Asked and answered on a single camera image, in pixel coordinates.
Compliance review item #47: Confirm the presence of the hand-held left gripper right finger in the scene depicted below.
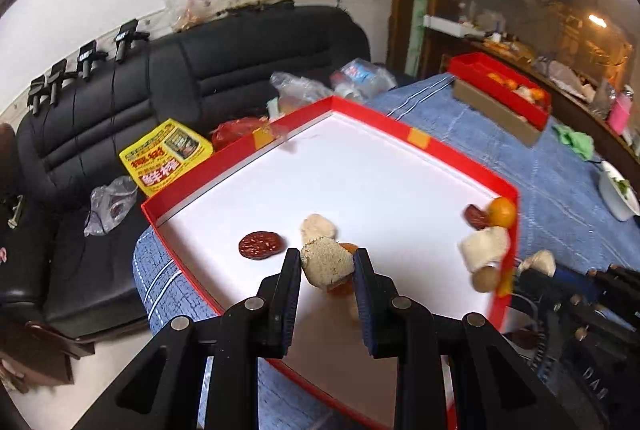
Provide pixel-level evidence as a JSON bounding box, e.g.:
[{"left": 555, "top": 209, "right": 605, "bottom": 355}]
[{"left": 354, "top": 248, "right": 568, "bottom": 430}]

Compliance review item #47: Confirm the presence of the pink cup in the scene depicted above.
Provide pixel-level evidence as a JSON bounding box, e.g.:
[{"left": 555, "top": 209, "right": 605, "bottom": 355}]
[{"left": 609, "top": 97, "right": 632, "bottom": 135}]

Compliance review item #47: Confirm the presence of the green leafy vegetable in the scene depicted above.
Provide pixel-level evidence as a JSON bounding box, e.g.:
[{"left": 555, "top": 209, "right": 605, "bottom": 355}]
[{"left": 607, "top": 175, "right": 633, "bottom": 198}]

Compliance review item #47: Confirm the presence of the black clamp device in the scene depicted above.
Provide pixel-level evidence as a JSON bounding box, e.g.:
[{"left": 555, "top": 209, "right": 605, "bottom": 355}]
[
  {"left": 114, "top": 20, "right": 151, "bottom": 63},
  {"left": 77, "top": 40, "right": 108, "bottom": 80},
  {"left": 27, "top": 77, "right": 51, "bottom": 115},
  {"left": 50, "top": 58, "right": 76, "bottom": 103}
]

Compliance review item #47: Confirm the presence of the black leather sofa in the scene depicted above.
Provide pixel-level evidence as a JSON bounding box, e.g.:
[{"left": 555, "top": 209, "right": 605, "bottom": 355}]
[{"left": 0, "top": 4, "right": 373, "bottom": 341}]

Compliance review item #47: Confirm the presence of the plastic water bottle pack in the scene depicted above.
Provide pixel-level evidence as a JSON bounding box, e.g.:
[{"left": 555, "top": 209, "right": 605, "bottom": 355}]
[{"left": 330, "top": 58, "right": 398, "bottom": 103}]

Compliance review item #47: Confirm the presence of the yellow printed packet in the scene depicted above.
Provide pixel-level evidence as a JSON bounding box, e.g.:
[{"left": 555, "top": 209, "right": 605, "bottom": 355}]
[{"left": 119, "top": 120, "right": 214, "bottom": 197}]

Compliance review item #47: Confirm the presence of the dark wooden side table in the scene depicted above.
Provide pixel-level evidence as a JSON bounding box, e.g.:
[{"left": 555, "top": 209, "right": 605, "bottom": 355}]
[{"left": 0, "top": 320, "right": 96, "bottom": 391}]

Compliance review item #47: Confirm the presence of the red plastic bag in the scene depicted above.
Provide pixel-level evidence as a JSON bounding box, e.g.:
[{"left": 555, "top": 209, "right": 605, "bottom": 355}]
[{"left": 211, "top": 117, "right": 273, "bottom": 153}]

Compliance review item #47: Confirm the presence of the white bowl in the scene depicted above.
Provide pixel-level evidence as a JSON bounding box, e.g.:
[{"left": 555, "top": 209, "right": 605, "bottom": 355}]
[{"left": 599, "top": 161, "right": 640, "bottom": 221}]

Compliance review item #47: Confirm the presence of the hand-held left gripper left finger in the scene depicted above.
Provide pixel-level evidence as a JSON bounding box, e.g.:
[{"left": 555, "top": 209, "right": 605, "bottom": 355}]
[{"left": 82, "top": 249, "right": 302, "bottom": 430}]

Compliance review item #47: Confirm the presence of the dark brown bag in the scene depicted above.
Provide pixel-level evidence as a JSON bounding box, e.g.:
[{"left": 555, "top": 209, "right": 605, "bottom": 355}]
[{"left": 0, "top": 122, "right": 31, "bottom": 271}]

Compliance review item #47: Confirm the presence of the brown round fruit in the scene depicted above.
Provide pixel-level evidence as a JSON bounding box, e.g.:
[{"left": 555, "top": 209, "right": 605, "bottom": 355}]
[{"left": 471, "top": 266, "right": 502, "bottom": 293}]

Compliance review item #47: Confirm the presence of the crumpled clear plastic bag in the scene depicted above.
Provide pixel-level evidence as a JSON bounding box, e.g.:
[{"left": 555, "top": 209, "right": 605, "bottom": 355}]
[{"left": 162, "top": 0, "right": 213, "bottom": 33}]

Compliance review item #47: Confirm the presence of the brown cardboard box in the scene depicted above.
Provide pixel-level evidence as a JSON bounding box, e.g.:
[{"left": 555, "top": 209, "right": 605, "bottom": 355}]
[{"left": 452, "top": 77, "right": 543, "bottom": 147}]

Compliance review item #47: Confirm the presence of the white flat box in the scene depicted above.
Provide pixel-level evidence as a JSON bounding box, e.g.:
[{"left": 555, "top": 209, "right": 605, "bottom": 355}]
[{"left": 424, "top": 14, "right": 481, "bottom": 38}]

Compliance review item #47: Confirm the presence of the blue plaid tablecloth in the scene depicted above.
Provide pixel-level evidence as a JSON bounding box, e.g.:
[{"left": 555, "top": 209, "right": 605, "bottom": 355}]
[{"left": 132, "top": 72, "right": 640, "bottom": 430}]

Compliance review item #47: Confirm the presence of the clear bag with contents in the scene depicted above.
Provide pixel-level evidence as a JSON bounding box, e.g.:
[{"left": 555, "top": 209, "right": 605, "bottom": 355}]
[{"left": 269, "top": 70, "right": 336, "bottom": 118}]

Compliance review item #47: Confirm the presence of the red box holding produce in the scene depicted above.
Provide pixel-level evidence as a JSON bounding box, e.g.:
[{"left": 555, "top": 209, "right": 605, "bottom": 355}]
[{"left": 446, "top": 52, "right": 552, "bottom": 131}]

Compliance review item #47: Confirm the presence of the red date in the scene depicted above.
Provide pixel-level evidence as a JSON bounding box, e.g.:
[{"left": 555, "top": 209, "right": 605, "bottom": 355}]
[
  {"left": 462, "top": 205, "right": 488, "bottom": 231},
  {"left": 238, "top": 231, "right": 282, "bottom": 259}
]

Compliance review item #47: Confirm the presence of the red box with white inside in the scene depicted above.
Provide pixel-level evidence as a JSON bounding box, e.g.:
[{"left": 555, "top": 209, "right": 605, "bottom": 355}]
[{"left": 141, "top": 96, "right": 521, "bottom": 430}]

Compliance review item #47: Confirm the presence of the green cloth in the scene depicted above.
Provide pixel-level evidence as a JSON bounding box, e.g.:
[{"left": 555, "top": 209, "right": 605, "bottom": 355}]
[{"left": 552, "top": 125, "right": 596, "bottom": 159}]

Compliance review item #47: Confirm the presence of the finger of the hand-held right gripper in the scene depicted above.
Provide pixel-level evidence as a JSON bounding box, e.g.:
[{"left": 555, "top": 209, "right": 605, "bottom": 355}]
[
  {"left": 594, "top": 264, "right": 640, "bottom": 293},
  {"left": 514, "top": 269, "right": 602, "bottom": 317}
]

